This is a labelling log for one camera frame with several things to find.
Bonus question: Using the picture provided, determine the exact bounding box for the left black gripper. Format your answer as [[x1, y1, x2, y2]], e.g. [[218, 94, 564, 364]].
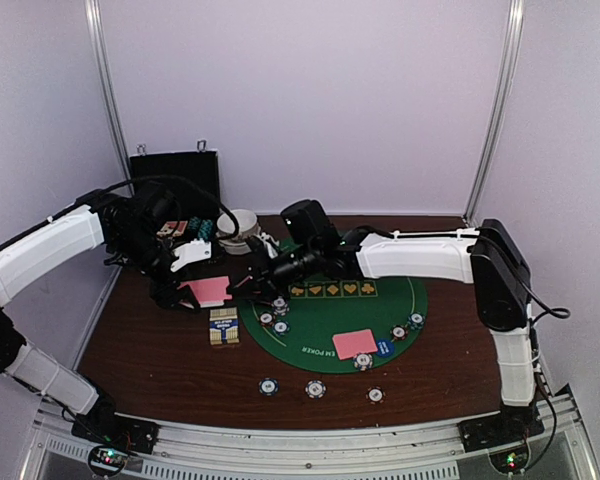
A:
[[111, 226, 201, 313]]

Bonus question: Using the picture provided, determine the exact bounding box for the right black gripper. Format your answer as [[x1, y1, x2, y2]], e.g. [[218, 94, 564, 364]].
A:
[[228, 241, 321, 301]]

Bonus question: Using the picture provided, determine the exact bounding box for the red playing card deck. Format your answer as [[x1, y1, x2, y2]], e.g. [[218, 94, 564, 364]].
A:
[[180, 276, 233, 308]]

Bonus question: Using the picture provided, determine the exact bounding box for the teal poker chip stack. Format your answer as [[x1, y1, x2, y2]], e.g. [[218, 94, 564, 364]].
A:
[[258, 378, 279, 396]]

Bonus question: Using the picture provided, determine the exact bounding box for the blue white poker chip stack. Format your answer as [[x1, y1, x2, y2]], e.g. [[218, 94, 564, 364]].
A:
[[305, 380, 327, 399]]

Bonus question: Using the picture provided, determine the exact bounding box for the blue small blind button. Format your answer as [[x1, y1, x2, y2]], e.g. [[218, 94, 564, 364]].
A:
[[375, 339, 395, 358]]

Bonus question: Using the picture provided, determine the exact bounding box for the brown poker chip stack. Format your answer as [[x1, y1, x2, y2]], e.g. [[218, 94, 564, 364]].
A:
[[366, 386, 385, 404]]

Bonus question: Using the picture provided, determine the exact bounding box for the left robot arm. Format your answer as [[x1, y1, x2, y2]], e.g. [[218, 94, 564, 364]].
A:
[[0, 182, 211, 444]]

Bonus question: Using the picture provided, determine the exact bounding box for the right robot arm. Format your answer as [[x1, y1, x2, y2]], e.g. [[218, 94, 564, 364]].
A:
[[234, 218, 536, 442]]

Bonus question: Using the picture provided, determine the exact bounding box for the card deck in case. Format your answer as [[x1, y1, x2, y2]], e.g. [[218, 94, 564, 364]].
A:
[[157, 221, 188, 237]]

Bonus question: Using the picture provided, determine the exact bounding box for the white scalloped ceramic dish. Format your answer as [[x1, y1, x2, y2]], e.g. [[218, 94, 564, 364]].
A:
[[218, 225, 262, 256]]

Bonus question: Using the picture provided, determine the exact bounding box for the white ceramic bowl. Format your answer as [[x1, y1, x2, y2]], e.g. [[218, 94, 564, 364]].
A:
[[216, 209, 260, 242]]

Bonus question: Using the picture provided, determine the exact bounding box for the black poker chip case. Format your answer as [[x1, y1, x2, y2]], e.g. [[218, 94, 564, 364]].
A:
[[129, 150, 221, 232]]

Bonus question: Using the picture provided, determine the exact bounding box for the teal chip row in case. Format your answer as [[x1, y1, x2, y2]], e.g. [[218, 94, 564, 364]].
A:
[[187, 217, 214, 241]]

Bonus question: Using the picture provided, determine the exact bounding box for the green round poker mat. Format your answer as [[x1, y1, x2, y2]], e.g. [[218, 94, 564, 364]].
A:
[[238, 275, 428, 374]]

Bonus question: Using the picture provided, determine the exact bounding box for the gold striped card box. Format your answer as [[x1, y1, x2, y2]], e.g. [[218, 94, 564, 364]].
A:
[[209, 307, 240, 346]]

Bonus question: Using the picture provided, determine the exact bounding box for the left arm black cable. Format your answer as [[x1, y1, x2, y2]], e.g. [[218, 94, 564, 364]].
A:
[[114, 175, 241, 239]]

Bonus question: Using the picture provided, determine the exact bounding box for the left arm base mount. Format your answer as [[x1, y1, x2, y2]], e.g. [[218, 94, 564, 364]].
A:
[[71, 416, 159, 454]]

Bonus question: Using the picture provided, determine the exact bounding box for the left aluminium frame post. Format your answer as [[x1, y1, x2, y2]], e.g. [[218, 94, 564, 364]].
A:
[[84, 0, 131, 180]]

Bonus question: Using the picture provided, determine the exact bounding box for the aluminium frame post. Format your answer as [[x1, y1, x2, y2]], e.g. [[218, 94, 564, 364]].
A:
[[463, 0, 526, 226], [84, 0, 131, 180]]

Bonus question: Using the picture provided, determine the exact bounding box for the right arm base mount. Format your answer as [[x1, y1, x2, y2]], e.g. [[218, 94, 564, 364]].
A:
[[458, 413, 545, 453]]

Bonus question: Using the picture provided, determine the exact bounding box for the front aluminium rail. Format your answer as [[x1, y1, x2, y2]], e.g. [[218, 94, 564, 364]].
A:
[[16, 394, 600, 479]]

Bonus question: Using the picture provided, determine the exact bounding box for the right aluminium frame post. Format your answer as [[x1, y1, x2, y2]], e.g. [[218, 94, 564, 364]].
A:
[[463, 0, 526, 226]]

